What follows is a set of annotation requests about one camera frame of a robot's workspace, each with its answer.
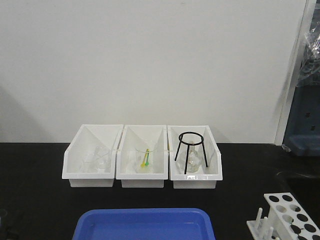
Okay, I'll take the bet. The grey pegboard drying rack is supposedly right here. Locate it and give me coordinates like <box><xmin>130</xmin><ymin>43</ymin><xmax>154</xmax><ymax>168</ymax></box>
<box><xmin>282</xmin><ymin>0</ymin><xmax>320</xmax><ymax>157</ymax></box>

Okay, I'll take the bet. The white test tube rack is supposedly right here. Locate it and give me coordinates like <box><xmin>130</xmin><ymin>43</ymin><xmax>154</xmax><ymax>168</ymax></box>
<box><xmin>246</xmin><ymin>192</ymin><xmax>320</xmax><ymax>240</ymax></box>

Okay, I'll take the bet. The middle white storage bin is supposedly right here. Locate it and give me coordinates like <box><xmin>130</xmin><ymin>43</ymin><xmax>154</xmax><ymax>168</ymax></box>
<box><xmin>115</xmin><ymin>125</ymin><xmax>169</xmax><ymax>188</ymax></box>

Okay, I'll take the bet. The white storage bin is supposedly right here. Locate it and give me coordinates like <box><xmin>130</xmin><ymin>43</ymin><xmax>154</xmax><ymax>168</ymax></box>
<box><xmin>115</xmin><ymin>125</ymin><xmax>169</xmax><ymax>188</ymax></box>
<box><xmin>61</xmin><ymin>124</ymin><xmax>124</xmax><ymax>188</ymax></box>
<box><xmin>167</xmin><ymin>125</ymin><xmax>223</xmax><ymax>189</ymax></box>

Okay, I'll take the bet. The glass beaker with spoons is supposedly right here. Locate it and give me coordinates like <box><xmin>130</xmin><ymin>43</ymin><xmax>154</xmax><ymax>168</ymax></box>
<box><xmin>135</xmin><ymin>147</ymin><xmax>156</xmax><ymax>174</ymax></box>

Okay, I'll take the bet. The green plastic spoon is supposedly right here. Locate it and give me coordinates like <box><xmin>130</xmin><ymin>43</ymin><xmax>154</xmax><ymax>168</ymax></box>
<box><xmin>145</xmin><ymin>152</ymin><xmax>150</xmax><ymax>166</ymax></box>

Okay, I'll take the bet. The yellow plastic spoon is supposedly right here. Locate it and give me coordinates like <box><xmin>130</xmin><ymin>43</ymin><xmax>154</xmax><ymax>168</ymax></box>
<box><xmin>140</xmin><ymin>148</ymin><xmax>150</xmax><ymax>168</ymax></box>

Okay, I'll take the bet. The right white storage bin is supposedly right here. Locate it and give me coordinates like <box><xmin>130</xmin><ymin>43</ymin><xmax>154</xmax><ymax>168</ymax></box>
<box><xmin>167</xmin><ymin>125</ymin><xmax>223</xmax><ymax>189</ymax></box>

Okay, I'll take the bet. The glass flask in bin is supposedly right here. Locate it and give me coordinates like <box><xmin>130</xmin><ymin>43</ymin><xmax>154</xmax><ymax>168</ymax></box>
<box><xmin>177</xmin><ymin>140</ymin><xmax>203</xmax><ymax>174</ymax></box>

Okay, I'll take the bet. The glassware in left bin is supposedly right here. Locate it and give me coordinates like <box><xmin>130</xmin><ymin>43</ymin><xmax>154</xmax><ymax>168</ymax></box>
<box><xmin>80</xmin><ymin>146</ymin><xmax>111</xmax><ymax>173</ymax></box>

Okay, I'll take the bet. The left white storage bin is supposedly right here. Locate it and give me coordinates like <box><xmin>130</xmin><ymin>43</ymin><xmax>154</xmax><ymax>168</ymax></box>
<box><xmin>61</xmin><ymin>124</ymin><xmax>124</xmax><ymax>188</ymax></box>

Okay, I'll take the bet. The blue plastic tray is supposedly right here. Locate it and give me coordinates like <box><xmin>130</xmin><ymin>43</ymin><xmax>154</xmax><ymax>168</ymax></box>
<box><xmin>72</xmin><ymin>208</ymin><xmax>216</xmax><ymax>240</ymax></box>

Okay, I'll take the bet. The clear bag of pegs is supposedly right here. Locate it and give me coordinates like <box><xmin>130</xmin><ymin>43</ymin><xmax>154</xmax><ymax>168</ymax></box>
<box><xmin>296</xmin><ymin>20</ymin><xmax>320</xmax><ymax>87</ymax></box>

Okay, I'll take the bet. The black countertop sink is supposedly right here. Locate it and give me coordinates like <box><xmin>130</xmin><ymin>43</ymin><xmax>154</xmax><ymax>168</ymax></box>
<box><xmin>275</xmin><ymin>171</ymin><xmax>320</xmax><ymax>210</ymax></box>

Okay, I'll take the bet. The glass beaker on counter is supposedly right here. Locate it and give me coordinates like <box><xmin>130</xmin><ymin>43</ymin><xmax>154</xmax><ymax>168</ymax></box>
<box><xmin>0</xmin><ymin>208</ymin><xmax>8</xmax><ymax>240</ymax></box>

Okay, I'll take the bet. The black wire tripod stand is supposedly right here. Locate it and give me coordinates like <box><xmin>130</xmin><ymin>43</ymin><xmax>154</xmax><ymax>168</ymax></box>
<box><xmin>174</xmin><ymin>131</ymin><xmax>209</xmax><ymax>168</ymax></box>

